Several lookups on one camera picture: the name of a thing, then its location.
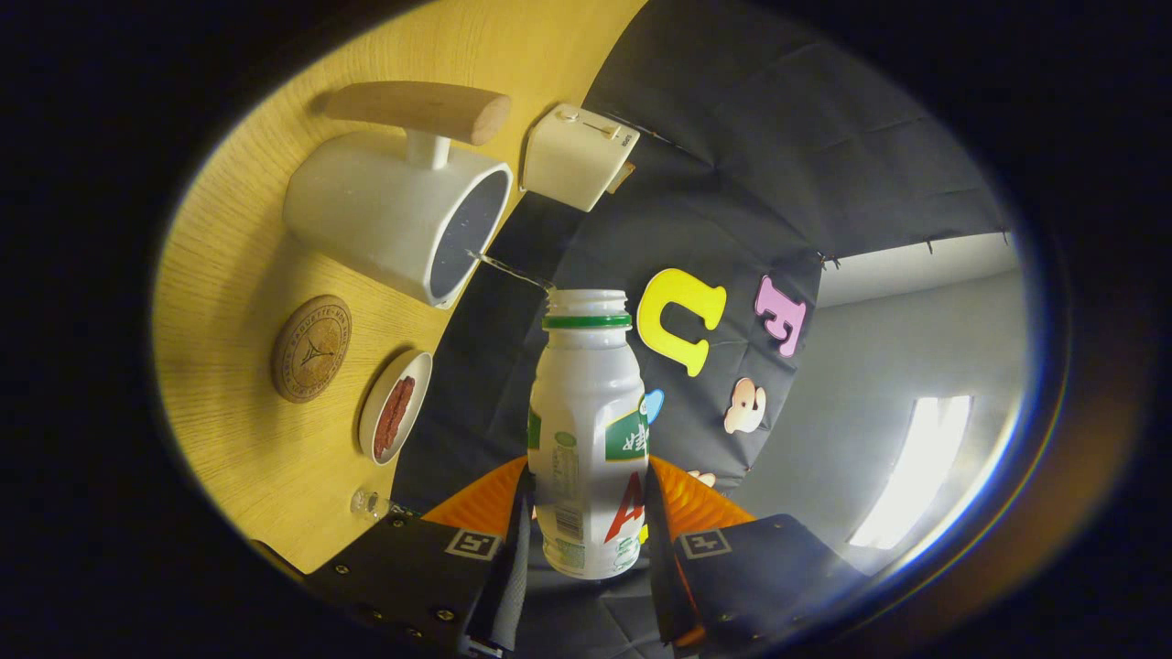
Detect wooden table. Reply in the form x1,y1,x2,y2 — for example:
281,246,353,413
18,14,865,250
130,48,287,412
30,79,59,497
151,0,651,573

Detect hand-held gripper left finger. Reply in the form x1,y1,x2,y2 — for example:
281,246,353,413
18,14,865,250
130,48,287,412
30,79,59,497
302,455,535,658

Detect white round plate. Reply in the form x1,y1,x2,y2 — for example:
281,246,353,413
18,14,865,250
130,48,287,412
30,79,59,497
358,349,434,467

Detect white juice bottle green label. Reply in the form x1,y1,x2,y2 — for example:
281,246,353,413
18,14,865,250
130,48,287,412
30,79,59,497
526,289,651,580

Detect white cup with wooden handle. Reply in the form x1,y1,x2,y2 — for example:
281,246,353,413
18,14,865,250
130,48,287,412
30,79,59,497
282,81,514,309

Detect round wooden coaster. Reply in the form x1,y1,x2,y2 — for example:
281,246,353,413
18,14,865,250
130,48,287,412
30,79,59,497
270,294,353,405

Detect red meat slices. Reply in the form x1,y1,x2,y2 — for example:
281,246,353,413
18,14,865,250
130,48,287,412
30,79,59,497
373,375,417,460

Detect clear poured juice stream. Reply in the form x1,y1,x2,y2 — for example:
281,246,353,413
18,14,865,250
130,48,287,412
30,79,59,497
467,249,555,292

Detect cream toaster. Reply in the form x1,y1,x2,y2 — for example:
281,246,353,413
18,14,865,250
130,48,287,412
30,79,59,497
521,103,640,213

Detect clear plastic water bottle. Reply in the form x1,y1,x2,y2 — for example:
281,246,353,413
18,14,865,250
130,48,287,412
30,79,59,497
350,490,404,523

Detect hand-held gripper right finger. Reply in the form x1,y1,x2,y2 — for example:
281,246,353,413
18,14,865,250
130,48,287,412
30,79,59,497
643,455,871,651

